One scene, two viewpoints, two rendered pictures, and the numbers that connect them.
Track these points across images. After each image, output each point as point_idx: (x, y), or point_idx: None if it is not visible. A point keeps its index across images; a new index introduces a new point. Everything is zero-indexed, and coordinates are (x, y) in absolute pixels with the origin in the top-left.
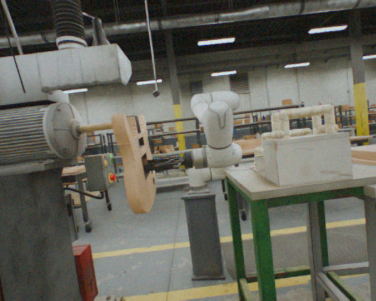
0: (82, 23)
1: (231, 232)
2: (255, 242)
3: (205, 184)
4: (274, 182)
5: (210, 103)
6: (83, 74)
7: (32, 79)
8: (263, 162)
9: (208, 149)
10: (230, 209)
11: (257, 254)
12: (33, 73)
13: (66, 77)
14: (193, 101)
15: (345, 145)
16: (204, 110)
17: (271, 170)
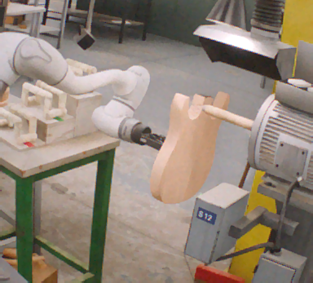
0: None
1: (26, 259)
2: (110, 183)
3: None
4: (90, 131)
5: (143, 68)
6: (253, 59)
7: (306, 72)
8: (72, 121)
9: (132, 116)
10: (31, 223)
11: (108, 193)
12: (306, 65)
13: (268, 66)
14: (60, 56)
15: None
16: (112, 74)
17: (87, 124)
